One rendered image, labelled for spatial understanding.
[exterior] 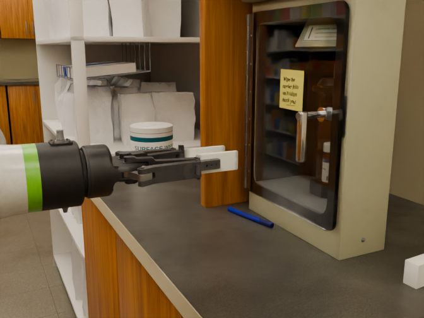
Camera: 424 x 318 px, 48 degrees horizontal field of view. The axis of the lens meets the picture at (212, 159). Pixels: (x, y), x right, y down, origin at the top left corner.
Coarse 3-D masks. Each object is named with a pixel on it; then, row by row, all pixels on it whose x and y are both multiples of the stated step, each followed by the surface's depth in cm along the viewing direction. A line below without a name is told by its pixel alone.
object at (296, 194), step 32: (256, 32) 100; (288, 32) 90; (320, 32) 81; (256, 64) 101; (288, 64) 91; (320, 64) 82; (256, 96) 103; (320, 96) 83; (256, 128) 104; (288, 128) 93; (320, 128) 84; (256, 160) 105; (288, 160) 94; (320, 160) 85; (256, 192) 107; (288, 192) 95; (320, 192) 86; (320, 224) 87
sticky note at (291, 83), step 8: (288, 72) 91; (296, 72) 89; (280, 80) 94; (288, 80) 91; (296, 80) 89; (280, 88) 94; (288, 88) 91; (296, 88) 89; (280, 96) 94; (288, 96) 92; (296, 96) 89; (280, 104) 94; (288, 104) 92; (296, 104) 90
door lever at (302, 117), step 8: (304, 112) 81; (312, 112) 82; (320, 112) 82; (304, 120) 81; (320, 120) 83; (304, 128) 81; (304, 136) 81; (296, 144) 83; (304, 144) 82; (296, 152) 83; (304, 152) 82; (296, 160) 83; (304, 160) 82
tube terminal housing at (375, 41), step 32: (288, 0) 91; (320, 0) 82; (352, 0) 76; (384, 0) 77; (352, 32) 76; (384, 32) 79; (352, 64) 77; (384, 64) 80; (352, 96) 79; (384, 96) 82; (352, 128) 80; (384, 128) 83; (352, 160) 81; (384, 160) 85; (352, 192) 83; (384, 192) 87; (288, 224) 98; (352, 224) 85; (384, 224) 88; (352, 256) 86
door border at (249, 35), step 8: (248, 32) 103; (248, 56) 104; (248, 72) 104; (248, 80) 105; (248, 88) 105; (344, 88) 79; (248, 96) 106; (248, 104) 106; (248, 112) 106; (248, 120) 107; (248, 128) 107; (248, 136) 107; (248, 144) 108; (248, 152) 108; (248, 160) 108; (248, 168) 109; (248, 176) 109; (248, 184) 110; (336, 216) 84
